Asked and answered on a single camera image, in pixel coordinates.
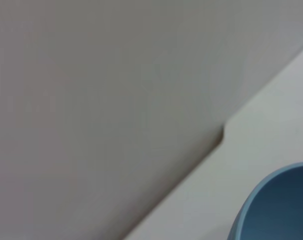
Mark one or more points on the blue bowl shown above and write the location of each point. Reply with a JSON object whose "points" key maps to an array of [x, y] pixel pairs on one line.
{"points": [[279, 205]]}

